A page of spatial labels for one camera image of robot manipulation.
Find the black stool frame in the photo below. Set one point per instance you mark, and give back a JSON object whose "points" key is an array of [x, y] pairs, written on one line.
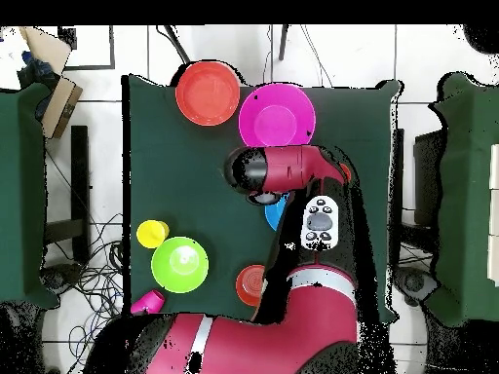
{"points": [[80, 175]]}

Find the yellow cup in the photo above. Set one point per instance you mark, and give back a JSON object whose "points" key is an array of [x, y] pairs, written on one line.
{"points": [[151, 233]]}

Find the orange cup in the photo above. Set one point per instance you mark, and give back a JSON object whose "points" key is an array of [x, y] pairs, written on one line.
{"points": [[346, 172]]}

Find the black camera tripod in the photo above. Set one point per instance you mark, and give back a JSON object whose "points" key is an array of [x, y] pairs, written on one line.
{"points": [[177, 44]]}

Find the black floor frame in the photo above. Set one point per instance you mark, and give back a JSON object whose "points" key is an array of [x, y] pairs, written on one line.
{"points": [[89, 68]]}

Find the large shallow orange bowl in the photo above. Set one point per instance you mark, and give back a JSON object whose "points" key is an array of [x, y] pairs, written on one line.
{"points": [[206, 93]]}

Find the black box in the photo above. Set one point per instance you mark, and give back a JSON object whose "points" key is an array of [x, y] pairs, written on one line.
{"points": [[429, 175]]}

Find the green cloth covered table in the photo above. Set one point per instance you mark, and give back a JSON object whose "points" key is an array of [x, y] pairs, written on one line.
{"points": [[464, 194], [19, 194]]}

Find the green bowl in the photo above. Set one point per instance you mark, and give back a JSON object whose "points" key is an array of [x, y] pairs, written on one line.
{"points": [[179, 265]]}

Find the small orange bowl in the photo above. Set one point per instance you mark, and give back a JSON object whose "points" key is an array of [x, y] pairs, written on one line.
{"points": [[248, 286]]}

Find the dark green table cloth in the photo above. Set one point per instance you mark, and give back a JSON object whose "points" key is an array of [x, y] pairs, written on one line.
{"points": [[187, 175]]}

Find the light blue bowl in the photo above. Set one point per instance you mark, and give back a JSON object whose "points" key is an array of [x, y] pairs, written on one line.
{"points": [[274, 214]]}

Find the brown cardboard box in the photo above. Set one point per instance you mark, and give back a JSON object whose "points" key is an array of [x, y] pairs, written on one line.
{"points": [[62, 105]]}

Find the beige board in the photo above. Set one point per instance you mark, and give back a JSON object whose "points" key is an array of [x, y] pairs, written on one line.
{"points": [[46, 46]]}

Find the white boxes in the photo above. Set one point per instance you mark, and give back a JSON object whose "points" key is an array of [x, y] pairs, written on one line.
{"points": [[495, 214]]}

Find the pink cup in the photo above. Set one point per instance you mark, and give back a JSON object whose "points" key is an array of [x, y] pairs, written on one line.
{"points": [[148, 302]]}

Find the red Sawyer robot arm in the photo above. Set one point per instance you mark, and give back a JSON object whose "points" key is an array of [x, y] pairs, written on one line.
{"points": [[312, 323]]}

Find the large pink bowl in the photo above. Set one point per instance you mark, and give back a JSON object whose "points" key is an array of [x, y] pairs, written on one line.
{"points": [[276, 117]]}

